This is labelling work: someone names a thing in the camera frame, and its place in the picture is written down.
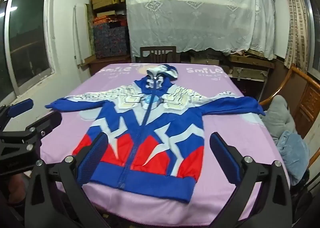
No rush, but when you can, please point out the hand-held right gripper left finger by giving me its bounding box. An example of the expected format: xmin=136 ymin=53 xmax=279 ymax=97
xmin=25 ymin=132 xmax=110 ymax=228

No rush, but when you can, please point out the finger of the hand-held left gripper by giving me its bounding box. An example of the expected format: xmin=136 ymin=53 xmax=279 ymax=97
xmin=0 ymin=111 xmax=63 ymax=158
xmin=0 ymin=98 xmax=34 ymax=131

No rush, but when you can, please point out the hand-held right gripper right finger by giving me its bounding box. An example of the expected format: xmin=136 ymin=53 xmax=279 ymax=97
xmin=209 ymin=132 xmax=294 ymax=228

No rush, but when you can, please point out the blue red white hooded jacket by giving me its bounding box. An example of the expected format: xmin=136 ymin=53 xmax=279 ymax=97
xmin=45 ymin=64 xmax=266 ymax=204

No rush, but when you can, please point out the pink printed blanket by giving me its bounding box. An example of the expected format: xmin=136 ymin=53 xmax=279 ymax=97
xmin=37 ymin=62 xmax=292 ymax=226

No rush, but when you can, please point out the grey plush cloth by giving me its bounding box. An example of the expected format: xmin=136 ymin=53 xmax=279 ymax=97
xmin=264 ymin=95 xmax=298 ymax=141

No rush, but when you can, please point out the light blue fleece cloth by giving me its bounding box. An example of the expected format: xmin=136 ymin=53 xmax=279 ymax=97
xmin=273 ymin=130 xmax=311 ymax=186

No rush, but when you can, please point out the brown wooden sideboard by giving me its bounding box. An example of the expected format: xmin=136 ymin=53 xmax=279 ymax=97
xmin=84 ymin=56 xmax=137 ymax=76

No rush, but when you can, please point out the white rolled board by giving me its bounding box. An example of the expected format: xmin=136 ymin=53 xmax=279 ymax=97
xmin=73 ymin=4 xmax=91 ymax=66

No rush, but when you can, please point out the wooden armchair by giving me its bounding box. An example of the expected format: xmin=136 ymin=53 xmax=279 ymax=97
xmin=259 ymin=64 xmax=320 ymax=140

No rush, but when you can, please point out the patterned fabric storage box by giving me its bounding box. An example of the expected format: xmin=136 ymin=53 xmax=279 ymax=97
xmin=93 ymin=22 xmax=129 ymax=58

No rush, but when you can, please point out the dark wooden chair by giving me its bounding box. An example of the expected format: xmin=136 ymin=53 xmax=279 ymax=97
xmin=139 ymin=46 xmax=177 ymax=64

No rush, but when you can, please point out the white lace cover cloth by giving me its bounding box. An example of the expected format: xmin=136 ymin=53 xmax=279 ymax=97
xmin=124 ymin=0 xmax=277 ymax=60

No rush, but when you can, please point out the checked curtain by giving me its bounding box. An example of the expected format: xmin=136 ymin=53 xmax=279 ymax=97
xmin=282 ymin=0 xmax=311 ymax=68

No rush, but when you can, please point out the window with white frame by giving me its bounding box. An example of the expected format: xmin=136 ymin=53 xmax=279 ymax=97
xmin=0 ymin=0 xmax=57 ymax=100

